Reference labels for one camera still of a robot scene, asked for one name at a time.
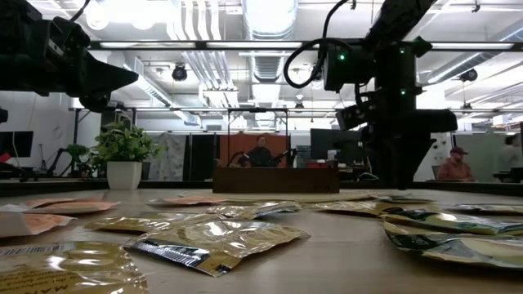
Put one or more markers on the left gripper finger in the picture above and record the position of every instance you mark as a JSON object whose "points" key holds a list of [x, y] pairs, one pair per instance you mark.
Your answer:
{"points": [[102, 71], [106, 85]]}

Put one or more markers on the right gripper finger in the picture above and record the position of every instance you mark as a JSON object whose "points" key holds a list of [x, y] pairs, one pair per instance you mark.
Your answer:
{"points": [[412, 159], [392, 159]]}

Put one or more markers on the round woven placemat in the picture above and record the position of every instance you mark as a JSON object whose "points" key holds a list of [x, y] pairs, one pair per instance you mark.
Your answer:
{"points": [[286, 197]]}

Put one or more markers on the wooden tea organizer box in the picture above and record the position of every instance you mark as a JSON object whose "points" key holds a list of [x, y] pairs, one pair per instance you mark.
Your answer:
{"points": [[275, 181]]}

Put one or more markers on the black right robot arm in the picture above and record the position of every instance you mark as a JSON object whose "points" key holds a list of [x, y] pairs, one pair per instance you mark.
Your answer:
{"points": [[392, 73]]}

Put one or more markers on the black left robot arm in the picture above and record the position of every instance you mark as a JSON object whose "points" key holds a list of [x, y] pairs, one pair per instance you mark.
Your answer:
{"points": [[16, 9]]}

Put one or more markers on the background black robot arm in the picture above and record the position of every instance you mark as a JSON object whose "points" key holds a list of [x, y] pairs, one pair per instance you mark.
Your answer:
{"points": [[288, 155], [237, 160]]}

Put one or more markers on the person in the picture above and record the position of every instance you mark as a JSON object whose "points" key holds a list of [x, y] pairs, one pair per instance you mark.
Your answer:
{"points": [[261, 157], [512, 155], [455, 169]]}

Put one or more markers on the black computer monitor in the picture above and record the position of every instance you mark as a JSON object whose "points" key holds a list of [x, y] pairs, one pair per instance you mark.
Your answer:
{"points": [[16, 143], [327, 143]]}

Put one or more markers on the small background potted plant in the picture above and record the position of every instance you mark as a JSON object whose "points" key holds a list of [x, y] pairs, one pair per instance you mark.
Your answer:
{"points": [[77, 151]]}

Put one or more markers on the black ceiling spotlight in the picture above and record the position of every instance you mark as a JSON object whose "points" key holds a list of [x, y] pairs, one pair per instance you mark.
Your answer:
{"points": [[468, 74], [179, 72]]}

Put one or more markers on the green plant in white pot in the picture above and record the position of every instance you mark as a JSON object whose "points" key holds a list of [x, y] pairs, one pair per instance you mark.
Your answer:
{"points": [[123, 175]]}

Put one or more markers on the orange partition panel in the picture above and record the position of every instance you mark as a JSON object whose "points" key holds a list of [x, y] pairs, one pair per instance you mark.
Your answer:
{"points": [[233, 143]]}

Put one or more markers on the black beam with light strips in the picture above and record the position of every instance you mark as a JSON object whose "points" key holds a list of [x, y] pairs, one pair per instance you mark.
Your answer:
{"points": [[253, 45]]}

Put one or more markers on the background black frame stand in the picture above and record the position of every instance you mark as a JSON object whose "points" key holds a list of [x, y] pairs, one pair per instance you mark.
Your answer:
{"points": [[257, 109]]}

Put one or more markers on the silver ceiling air duct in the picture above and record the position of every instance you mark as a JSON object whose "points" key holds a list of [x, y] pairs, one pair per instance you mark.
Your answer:
{"points": [[269, 24]]}

